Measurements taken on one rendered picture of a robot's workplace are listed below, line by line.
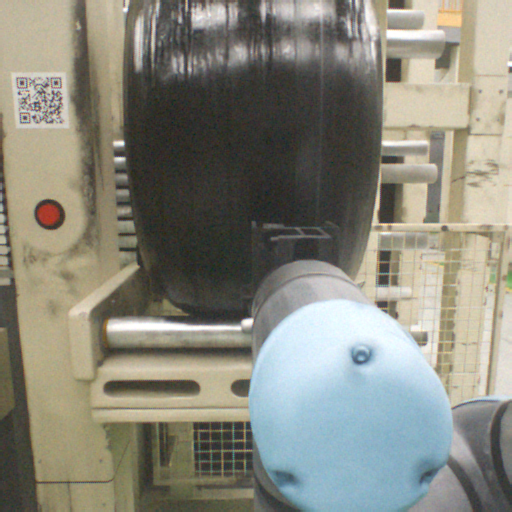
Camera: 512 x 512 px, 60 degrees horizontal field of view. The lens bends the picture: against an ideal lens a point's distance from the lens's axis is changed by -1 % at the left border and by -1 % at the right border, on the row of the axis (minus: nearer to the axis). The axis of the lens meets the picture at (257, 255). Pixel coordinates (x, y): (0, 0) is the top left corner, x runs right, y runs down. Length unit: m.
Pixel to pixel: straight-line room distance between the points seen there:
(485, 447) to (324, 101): 0.33
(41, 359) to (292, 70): 0.56
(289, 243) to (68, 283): 0.48
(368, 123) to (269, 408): 0.38
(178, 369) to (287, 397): 0.46
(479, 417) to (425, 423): 0.14
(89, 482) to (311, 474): 0.71
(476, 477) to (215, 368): 0.39
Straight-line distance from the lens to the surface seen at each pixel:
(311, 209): 0.48
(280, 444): 0.17
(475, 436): 0.31
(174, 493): 1.59
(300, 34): 0.50
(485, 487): 0.30
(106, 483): 0.86
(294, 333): 0.18
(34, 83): 0.73
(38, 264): 0.74
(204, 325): 0.62
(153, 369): 0.63
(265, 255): 0.36
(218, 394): 0.63
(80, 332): 0.61
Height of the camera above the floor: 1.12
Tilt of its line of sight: 10 degrees down
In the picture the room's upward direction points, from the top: straight up
